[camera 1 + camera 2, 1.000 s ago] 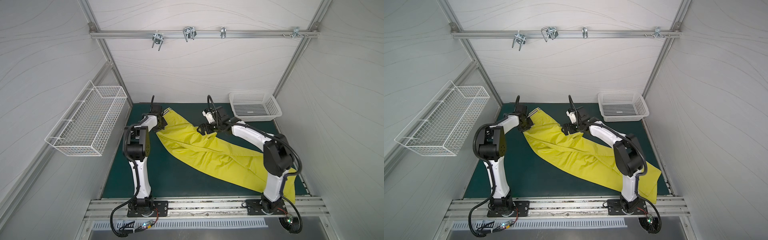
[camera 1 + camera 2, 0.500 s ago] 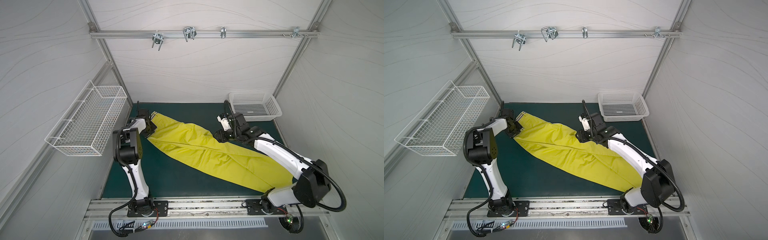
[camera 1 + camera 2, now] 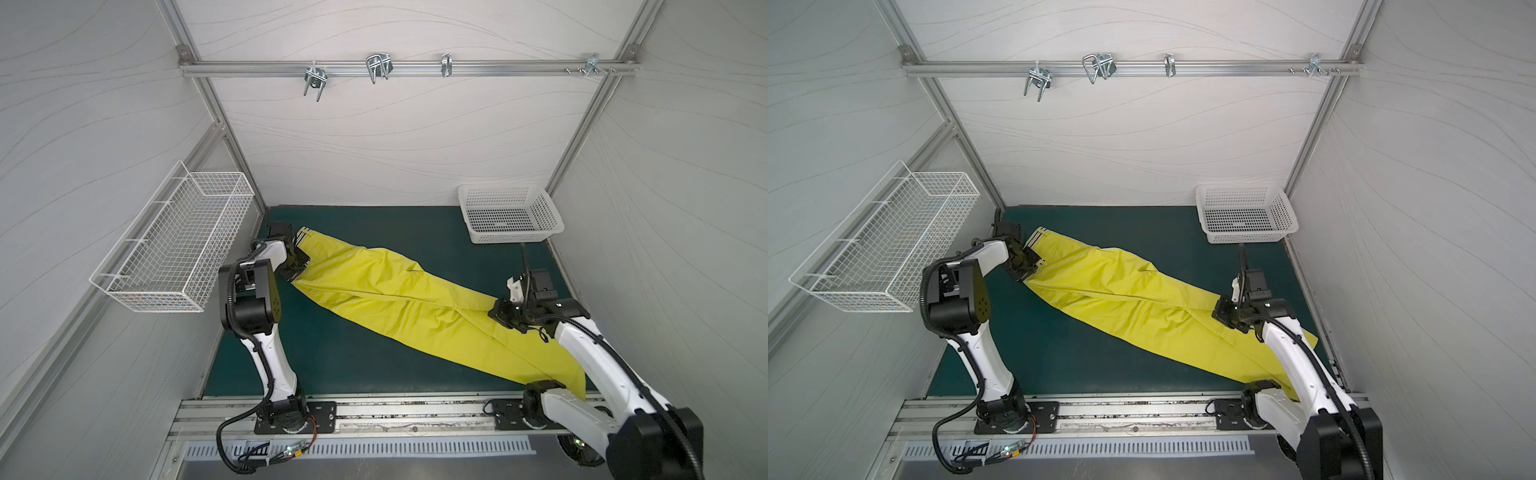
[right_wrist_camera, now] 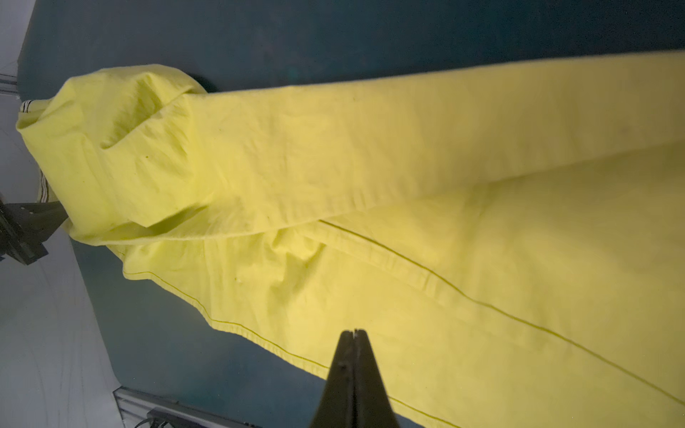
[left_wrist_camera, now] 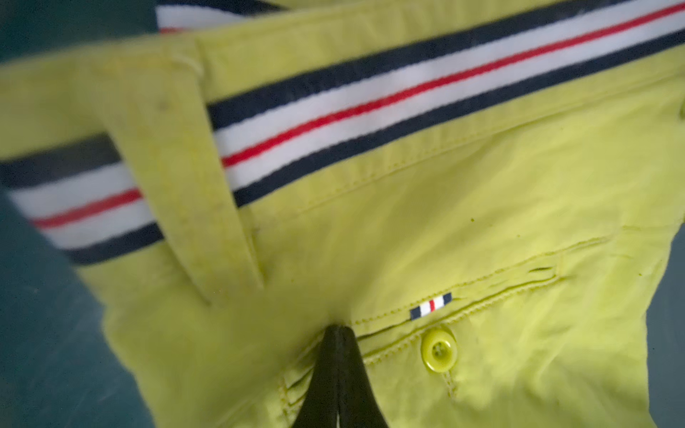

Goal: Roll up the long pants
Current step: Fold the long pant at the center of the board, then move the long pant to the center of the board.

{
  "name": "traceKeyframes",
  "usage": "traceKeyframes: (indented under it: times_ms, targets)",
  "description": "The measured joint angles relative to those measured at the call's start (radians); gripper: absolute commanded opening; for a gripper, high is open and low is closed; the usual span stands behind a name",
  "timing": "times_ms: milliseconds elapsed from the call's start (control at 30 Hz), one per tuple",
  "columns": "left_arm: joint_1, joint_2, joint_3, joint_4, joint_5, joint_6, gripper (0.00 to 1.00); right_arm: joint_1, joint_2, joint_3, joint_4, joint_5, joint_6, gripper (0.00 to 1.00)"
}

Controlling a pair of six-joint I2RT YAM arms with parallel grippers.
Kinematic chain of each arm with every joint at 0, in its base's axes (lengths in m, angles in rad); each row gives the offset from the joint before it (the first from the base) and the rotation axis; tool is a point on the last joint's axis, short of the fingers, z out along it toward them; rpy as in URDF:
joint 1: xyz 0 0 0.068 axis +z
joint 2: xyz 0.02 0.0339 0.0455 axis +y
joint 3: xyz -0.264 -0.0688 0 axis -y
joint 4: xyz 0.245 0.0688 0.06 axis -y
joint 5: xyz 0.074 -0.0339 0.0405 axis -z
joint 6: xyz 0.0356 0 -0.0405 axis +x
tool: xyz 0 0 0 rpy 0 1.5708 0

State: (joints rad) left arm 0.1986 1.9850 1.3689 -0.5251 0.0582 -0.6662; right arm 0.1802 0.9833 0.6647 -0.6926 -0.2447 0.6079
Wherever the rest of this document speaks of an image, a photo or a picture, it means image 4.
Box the green table mat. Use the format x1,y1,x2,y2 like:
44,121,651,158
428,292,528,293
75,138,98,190
18,1,684,427

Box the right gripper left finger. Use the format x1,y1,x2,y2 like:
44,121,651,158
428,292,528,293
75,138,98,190
310,331,353,428

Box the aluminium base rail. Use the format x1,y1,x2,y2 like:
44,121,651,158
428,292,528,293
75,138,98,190
113,387,256,428

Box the yellow long pants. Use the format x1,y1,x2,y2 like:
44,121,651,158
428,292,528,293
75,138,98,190
17,51,684,427

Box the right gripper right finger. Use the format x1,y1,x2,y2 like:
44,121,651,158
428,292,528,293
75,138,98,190
351,330,400,428

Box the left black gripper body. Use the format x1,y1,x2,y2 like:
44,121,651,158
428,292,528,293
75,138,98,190
1,202,68,266

